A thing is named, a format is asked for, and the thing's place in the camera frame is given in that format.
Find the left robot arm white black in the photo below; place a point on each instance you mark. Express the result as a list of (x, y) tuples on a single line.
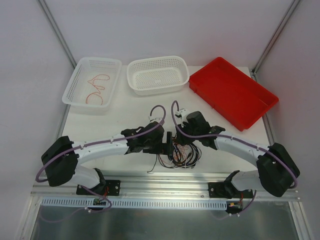
[(63, 161)]

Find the left aluminium frame post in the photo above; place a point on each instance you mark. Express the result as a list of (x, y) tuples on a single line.
[(57, 32)]

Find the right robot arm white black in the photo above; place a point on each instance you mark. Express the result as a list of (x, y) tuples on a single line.
[(275, 172)]

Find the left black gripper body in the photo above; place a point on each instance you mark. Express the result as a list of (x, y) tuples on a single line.
[(169, 143)]

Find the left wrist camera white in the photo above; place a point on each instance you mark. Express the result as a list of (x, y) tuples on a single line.
[(155, 119)]

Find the aluminium frame post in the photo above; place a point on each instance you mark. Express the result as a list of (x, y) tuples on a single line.
[(57, 32), (293, 6)]

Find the white perforated rounded basket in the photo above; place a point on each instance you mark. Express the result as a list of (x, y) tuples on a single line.
[(157, 75)]

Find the clear white rectangular basket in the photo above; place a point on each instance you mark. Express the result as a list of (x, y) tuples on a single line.
[(92, 85)]

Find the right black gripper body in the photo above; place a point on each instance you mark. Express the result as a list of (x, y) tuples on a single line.
[(182, 135)]

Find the aluminium mounting rail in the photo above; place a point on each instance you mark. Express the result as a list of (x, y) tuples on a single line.
[(160, 185)]

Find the right aluminium frame post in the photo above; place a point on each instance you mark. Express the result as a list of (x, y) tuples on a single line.
[(293, 6)]

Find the red plastic tray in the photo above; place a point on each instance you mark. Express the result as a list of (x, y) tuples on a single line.
[(233, 94)]

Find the white slotted cable duct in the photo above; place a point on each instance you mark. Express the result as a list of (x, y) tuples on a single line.
[(132, 203)]

